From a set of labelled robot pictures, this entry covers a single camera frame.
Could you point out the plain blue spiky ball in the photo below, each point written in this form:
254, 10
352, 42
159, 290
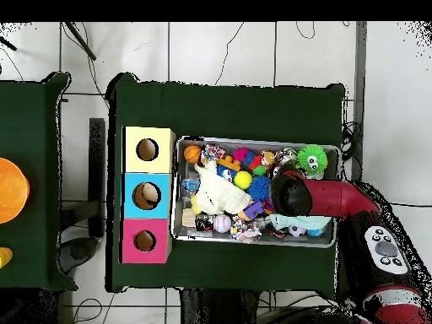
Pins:
258, 188

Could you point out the smooth yellow ball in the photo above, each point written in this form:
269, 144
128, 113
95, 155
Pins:
242, 180

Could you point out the cream yellow cloth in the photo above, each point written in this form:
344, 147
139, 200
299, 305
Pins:
219, 195

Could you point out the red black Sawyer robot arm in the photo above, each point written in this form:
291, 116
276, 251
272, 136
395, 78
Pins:
341, 197

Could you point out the shallow metal mesh bin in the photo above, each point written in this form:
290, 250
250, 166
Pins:
216, 236

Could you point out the wooden box with three holes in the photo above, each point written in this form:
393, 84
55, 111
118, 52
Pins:
135, 209

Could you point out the green spiky ball with eyes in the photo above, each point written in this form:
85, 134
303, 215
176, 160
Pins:
305, 157

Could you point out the mint green cloth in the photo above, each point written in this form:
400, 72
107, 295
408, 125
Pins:
303, 221

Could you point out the pink spiky ball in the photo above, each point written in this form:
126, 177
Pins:
240, 154

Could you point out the small toy soccer ball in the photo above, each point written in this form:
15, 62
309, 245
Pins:
297, 231

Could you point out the dark green table cloth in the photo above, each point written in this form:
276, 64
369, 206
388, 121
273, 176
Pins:
236, 111
30, 121

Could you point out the white toy baseball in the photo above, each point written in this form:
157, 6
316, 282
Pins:
222, 223

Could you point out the crushed black drink can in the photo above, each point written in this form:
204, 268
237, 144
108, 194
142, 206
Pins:
204, 222

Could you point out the orange toy basketball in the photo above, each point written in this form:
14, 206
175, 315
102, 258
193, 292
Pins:
192, 154

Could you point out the crushed clear water bottle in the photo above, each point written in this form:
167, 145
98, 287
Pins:
191, 186

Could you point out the black upright panel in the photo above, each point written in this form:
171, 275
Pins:
97, 168

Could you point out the black tripod leg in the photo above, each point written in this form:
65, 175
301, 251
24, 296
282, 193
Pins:
81, 41
8, 44

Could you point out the orange bowl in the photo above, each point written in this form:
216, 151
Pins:
11, 190

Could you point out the small yellow object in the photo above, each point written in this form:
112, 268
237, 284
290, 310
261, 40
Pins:
4, 257

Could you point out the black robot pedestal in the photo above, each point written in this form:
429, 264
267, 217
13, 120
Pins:
219, 310

